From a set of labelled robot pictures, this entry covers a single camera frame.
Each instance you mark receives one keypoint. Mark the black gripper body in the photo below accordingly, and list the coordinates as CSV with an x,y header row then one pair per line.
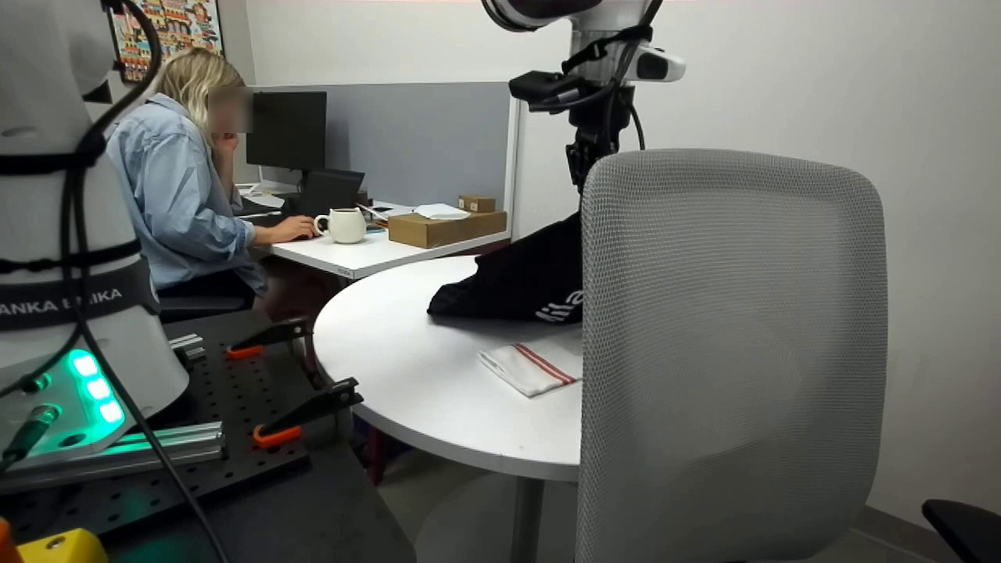
x,y
598,117

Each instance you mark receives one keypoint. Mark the black t-shirt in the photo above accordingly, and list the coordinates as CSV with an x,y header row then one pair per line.
x,y
532,280

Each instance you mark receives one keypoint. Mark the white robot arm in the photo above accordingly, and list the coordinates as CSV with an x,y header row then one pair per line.
x,y
84,344

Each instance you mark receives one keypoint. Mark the grey chair backrest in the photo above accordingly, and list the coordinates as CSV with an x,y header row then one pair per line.
x,y
735,358

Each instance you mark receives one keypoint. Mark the seated person in blue shirt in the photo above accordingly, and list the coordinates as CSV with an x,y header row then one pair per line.
x,y
178,154

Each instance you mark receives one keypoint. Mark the black chair armrest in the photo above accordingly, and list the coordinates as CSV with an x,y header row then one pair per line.
x,y
967,528

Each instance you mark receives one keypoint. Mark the grey partition panel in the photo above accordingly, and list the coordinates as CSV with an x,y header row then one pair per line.
x,y
422,142

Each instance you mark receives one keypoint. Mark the cardboard box on desk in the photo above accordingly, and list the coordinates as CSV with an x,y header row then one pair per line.
x,y
446,224

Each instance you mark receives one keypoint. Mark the white side desk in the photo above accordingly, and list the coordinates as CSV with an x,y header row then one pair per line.
x,y
375,255

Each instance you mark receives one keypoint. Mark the white mug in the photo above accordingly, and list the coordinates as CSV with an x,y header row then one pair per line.
x,y
343,227

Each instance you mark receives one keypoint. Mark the black computer monitor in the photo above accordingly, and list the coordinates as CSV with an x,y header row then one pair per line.
x,y
287,130

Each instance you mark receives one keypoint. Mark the left orange black clamp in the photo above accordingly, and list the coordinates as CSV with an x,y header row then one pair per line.
x,y
294,331

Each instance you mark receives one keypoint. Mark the orange black clamp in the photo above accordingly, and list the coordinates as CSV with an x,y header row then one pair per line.
x,y
294,331
289,425

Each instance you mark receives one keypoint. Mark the black perforated breadboard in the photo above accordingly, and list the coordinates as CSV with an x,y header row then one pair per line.
x,y
232,393

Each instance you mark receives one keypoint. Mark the right orange black clamp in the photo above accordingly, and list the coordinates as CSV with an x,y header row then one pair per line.
x,y
289,425

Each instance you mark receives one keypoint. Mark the yellow object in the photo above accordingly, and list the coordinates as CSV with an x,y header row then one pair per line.
x,y
75,546

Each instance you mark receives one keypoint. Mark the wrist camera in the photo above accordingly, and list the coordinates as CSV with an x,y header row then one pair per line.
x,y
552,92

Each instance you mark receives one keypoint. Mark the colourful wall poster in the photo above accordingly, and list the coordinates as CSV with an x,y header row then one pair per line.
x,y
180,26

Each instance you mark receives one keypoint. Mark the left aluminium rail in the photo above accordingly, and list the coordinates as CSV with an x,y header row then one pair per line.
x,y
130,453

